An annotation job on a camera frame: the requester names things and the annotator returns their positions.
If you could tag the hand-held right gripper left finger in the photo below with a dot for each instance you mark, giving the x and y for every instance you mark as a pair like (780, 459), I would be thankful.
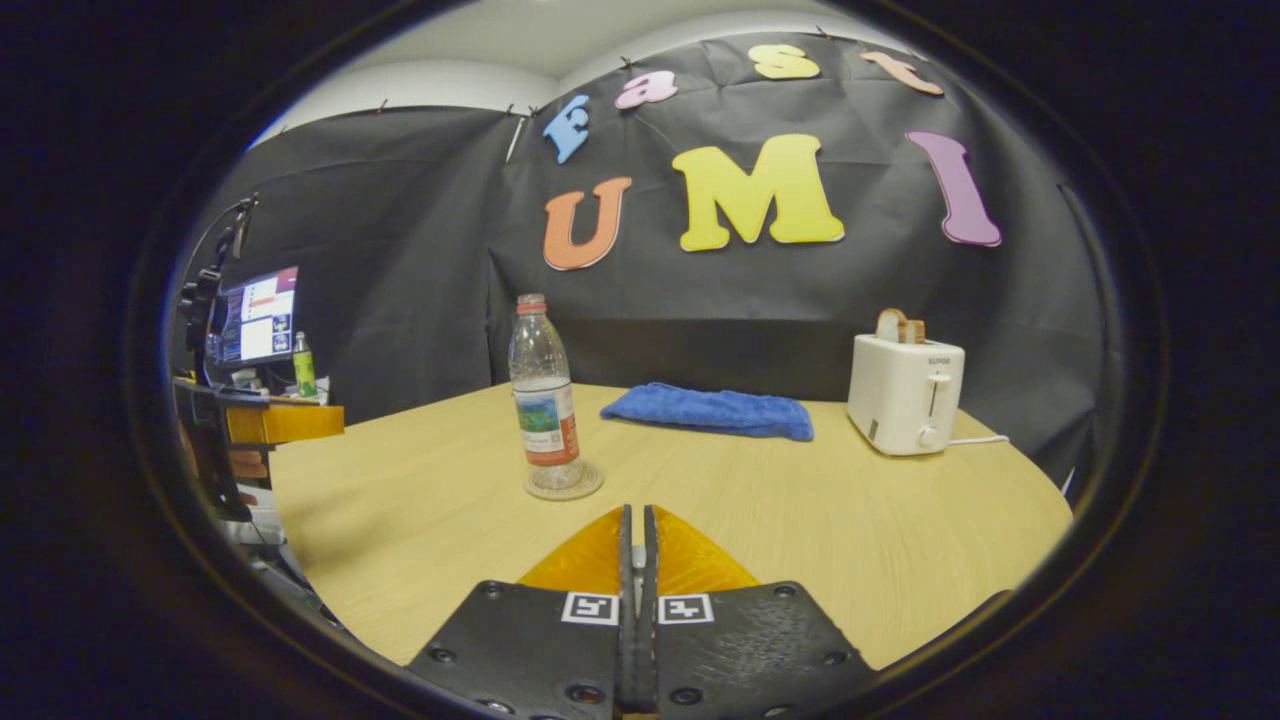
(560, 650)

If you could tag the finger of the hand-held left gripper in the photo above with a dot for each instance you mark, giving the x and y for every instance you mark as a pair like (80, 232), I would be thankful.
(290, 423)

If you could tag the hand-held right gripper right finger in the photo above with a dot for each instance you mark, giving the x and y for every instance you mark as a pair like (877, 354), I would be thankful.
(720, 650)

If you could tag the silver teacup lid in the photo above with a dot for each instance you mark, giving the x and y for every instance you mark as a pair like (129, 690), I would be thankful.
(637, 556)

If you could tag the clear glass coaster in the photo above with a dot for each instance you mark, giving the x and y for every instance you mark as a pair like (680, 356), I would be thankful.
(590, 485)

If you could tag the clear plastic water bottle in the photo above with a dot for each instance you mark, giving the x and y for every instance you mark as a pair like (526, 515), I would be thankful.
(545, 400)

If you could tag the green bottle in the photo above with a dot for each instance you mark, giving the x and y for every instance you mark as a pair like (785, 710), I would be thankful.
(304, 370)

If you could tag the computer monitor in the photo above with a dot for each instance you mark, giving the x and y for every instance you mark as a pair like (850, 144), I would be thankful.
(258, 315)

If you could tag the black equipment stand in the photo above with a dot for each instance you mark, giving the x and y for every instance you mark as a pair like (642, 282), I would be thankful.
(215, 270)

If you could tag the blue towel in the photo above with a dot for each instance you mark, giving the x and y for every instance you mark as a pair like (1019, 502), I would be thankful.
(710, 410)

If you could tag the white toaster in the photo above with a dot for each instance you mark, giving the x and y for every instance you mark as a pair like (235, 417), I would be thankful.
(900, 395)

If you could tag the toast slice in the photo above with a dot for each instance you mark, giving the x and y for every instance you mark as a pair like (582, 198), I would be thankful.
(895, 325)

